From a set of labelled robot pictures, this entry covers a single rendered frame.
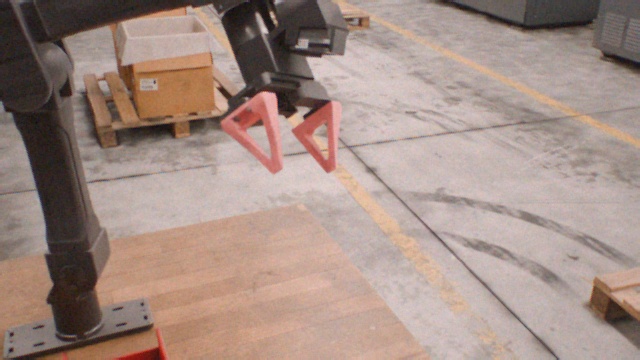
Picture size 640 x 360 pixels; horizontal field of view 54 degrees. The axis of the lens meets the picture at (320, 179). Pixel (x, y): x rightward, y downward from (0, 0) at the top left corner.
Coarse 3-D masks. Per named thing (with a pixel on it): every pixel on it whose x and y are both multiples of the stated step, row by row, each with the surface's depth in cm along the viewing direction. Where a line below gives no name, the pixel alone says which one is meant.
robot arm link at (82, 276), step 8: (64, 272) 81; (72, 272) 81; (80, 272) 82; (56, 280) 82; (64, 280) 82; (72, 280) 82; (80, 280) 82; (56, 288) 82; (64, 288) 82; (72, 288) 83; (80, 288) 83; (48, 296) 83; (56, 296) 83; (64, 296) 83; (72, 296) 83; (48, 304) 83; (56, 304) 84; (64, 304) 84
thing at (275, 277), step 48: (144, 240) 113; (192, 240) 113; (240, 240) 113; (288, 240) 113; (0, 288) 100; (48, 288) 100; (96, 288) 100; (144, 288) 100; (192, 288) 100; (240, 288) 100; (288, 288) 100; (336, 288) 100; (0, 336) 90; (144, 336) 90; (192, 336) 90; (240, 336) 90; (288, 336) 90; (336, 336) 90; (384, 336) 90
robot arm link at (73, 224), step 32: (64, 64) 75; (64, 96) 77; (32, 128) 74; (64, 128) 75; (32, 160) 76; (64, 160) 76; (64, 192) 78; (64, 224) 80; (96, 224) 84; (64, 256) 81; (96, 256) 83
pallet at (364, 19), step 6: (342, 6) 728; (270, 12) 699; (342, 12) 697; (348, 12) 696; (354, 12) 698; (360, 12) 694; (348, 18) 671; (360, 18) 679; (366, 18) 678; (276, 24) 694; (360, 24) 682; (366, 24) 681
